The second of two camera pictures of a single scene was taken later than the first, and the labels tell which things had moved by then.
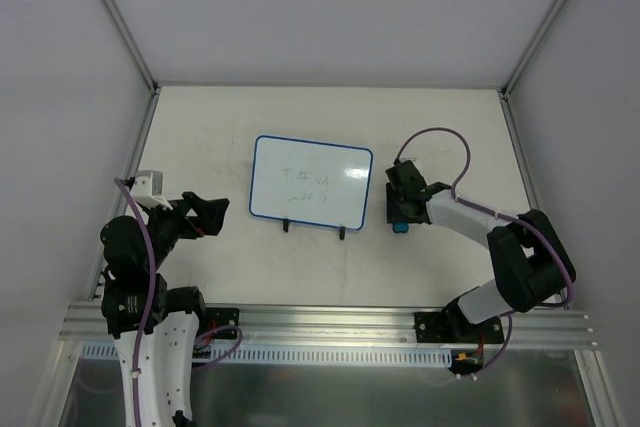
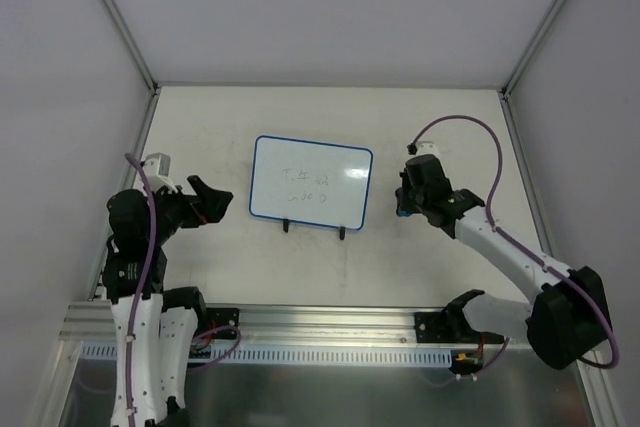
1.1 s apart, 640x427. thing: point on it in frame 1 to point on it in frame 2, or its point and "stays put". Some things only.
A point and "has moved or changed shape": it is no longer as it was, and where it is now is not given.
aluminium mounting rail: [344, 325] stays put
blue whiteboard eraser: [400, 227] has moved or changed shape
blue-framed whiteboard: [309, 182] stays put
